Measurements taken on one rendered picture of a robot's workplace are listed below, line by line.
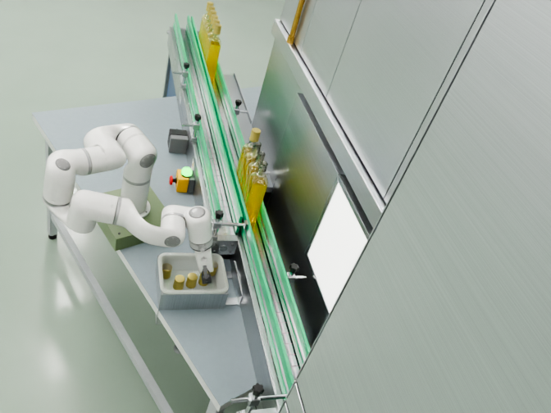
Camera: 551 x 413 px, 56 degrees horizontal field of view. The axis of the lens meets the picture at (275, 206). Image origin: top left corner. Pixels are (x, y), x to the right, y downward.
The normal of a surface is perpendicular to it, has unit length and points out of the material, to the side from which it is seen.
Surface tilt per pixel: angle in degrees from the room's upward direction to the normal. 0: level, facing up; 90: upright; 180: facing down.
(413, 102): 90
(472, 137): 90
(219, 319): 0
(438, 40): 90
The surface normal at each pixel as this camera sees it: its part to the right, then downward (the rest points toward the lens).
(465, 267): -0.94, -0.04
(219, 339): 0.26, -0.74
